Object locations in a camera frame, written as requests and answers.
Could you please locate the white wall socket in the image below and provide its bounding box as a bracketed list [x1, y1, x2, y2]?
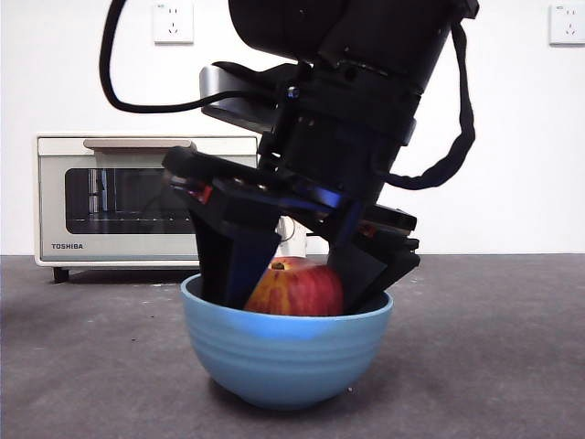
[154, 1, 195, 46]
[548, 3, 585, 46]

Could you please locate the braided black arm cable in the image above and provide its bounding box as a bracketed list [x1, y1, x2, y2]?
[387, 20, 477, 189]

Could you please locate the cream toaster oven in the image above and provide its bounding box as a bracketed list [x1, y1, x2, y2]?
[35, 132, 308, 284]

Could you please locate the red yellow apple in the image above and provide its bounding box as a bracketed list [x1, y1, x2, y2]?
[243, 256, 345, 317]

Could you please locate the thin black camera cable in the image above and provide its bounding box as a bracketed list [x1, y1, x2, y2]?
[99, 0, 293, 115]

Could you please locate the blue ceramic bowl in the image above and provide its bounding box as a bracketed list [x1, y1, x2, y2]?
[179, 273, 394, 411]

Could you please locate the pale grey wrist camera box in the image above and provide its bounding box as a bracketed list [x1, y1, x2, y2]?
[199, 65, 293, 132]

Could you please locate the metal wire oven rack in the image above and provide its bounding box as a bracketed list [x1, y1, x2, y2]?
[72, 217, 196, 225]

